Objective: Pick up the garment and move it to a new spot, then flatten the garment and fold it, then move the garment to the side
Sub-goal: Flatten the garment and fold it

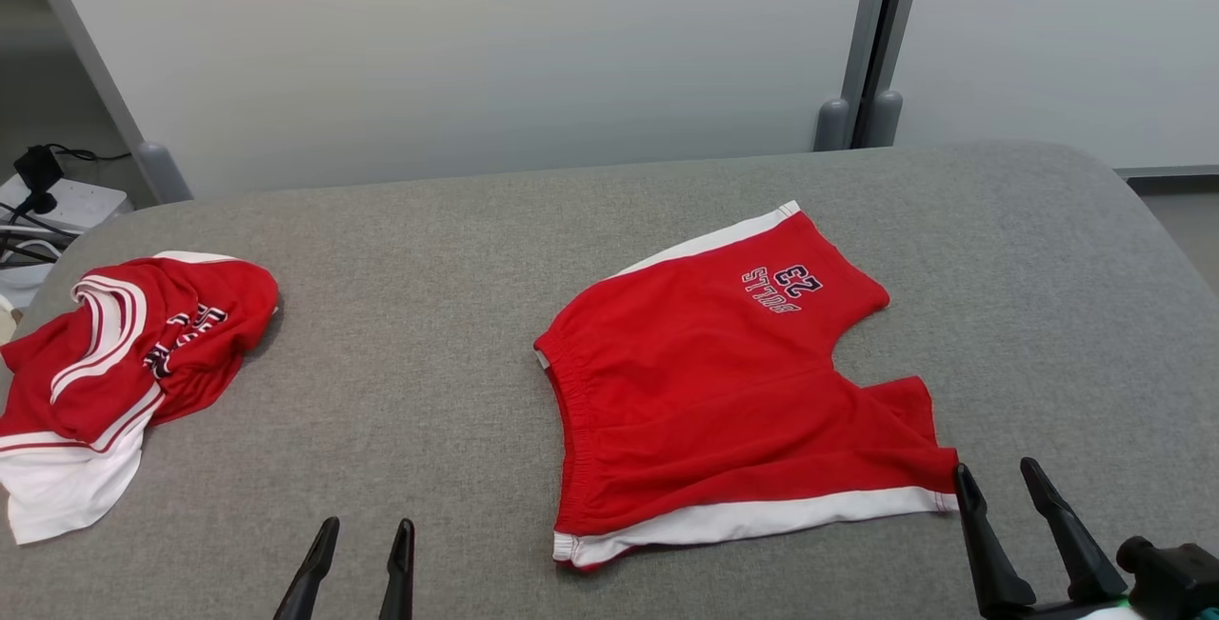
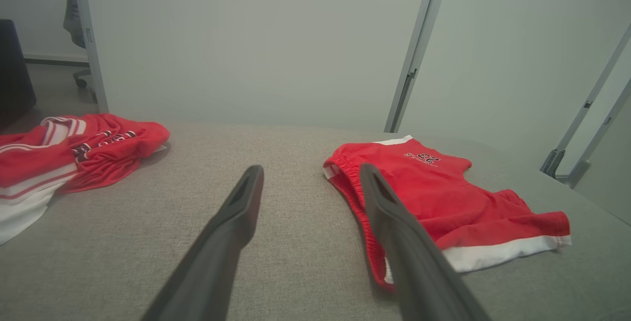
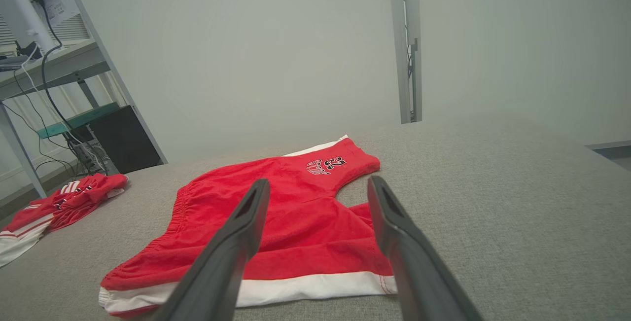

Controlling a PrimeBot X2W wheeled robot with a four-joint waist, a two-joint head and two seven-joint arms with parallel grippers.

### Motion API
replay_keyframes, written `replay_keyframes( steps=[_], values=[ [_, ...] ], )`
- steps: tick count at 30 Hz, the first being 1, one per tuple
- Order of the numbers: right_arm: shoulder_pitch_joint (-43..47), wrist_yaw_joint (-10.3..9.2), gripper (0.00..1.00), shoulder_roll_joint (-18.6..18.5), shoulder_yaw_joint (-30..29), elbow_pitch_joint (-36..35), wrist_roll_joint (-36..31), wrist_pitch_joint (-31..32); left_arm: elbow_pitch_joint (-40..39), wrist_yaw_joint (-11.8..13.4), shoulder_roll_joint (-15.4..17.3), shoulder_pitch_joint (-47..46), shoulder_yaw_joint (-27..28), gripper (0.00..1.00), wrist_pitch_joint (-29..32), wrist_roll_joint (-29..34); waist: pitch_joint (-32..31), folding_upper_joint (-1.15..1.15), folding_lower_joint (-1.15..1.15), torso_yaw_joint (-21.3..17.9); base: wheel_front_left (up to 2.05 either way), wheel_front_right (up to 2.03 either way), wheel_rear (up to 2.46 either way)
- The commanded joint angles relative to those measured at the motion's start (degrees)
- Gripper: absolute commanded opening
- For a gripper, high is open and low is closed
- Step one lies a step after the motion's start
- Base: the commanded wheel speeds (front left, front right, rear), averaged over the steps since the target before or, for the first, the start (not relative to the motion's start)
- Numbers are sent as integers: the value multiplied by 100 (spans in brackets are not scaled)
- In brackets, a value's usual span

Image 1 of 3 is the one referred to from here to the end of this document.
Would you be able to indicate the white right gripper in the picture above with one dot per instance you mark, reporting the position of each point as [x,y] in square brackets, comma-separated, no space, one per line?
[1057,613]

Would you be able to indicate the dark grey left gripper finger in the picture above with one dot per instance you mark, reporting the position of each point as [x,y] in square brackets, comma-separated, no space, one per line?
[398,591]
[314,582]

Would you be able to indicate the red white basketball jersey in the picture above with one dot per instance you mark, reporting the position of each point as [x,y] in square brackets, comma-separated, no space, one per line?
[190,353]

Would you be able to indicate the red shorts with white stripe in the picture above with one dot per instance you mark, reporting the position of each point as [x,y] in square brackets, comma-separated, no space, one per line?
[714,391]

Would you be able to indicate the white power strip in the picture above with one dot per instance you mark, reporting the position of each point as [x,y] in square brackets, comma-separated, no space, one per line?
[86,206]

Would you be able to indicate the black power adapter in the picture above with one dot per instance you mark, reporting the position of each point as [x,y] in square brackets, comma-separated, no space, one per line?
[38,168]

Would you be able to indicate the white partition panel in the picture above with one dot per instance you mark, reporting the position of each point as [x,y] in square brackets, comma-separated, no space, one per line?
[1048,30]
[476,49]

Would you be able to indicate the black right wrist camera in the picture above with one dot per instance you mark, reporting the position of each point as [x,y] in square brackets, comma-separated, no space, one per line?
[1176,582]

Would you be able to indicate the grey partition edge post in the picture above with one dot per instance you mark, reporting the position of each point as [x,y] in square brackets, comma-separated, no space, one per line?
[162,172]

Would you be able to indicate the grey partition joint post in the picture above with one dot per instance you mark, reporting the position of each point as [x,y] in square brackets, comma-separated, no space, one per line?
[867,30]

